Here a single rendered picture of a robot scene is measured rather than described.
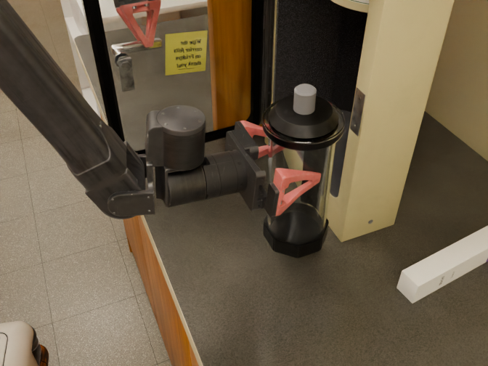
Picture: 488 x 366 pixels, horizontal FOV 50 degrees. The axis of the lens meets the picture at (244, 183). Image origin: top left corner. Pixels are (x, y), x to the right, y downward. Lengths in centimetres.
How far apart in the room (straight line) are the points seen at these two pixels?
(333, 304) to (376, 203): 19
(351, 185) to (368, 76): 19
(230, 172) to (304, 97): 13
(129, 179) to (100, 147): 5
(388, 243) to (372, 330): 18
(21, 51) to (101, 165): 15
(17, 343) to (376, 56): 133
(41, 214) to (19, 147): 55
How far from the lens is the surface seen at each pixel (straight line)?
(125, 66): 89
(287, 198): 69
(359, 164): 81
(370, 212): 91
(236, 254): 89
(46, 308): 211
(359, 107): 76
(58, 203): 250
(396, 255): 93
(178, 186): 64
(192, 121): 61
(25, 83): 57
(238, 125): 73
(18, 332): 173
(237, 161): 67
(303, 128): 66
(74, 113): 59
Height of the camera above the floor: 161
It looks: 41 degrees down
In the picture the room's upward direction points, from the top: straight up
